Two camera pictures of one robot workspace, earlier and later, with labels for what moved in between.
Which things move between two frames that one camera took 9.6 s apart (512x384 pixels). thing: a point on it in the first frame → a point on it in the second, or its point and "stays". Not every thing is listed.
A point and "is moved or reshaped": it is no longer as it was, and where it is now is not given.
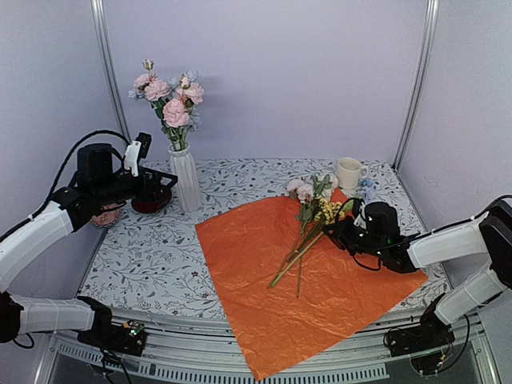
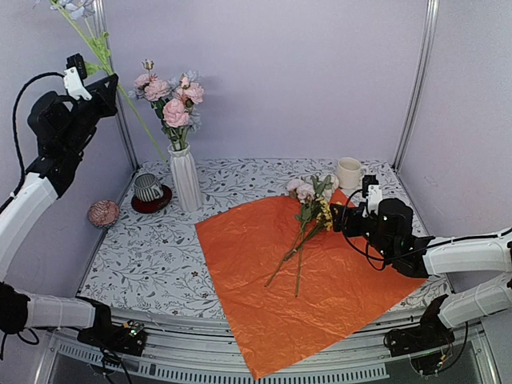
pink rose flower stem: x=176 y=111 stays
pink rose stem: x=157 y=91 stays
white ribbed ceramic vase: x=189 y=193 stays
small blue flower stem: x=365 y=182 is moved or reshaped
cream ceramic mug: x=350 y=172 stays
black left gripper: x=144 y=183 → x=110 y=92
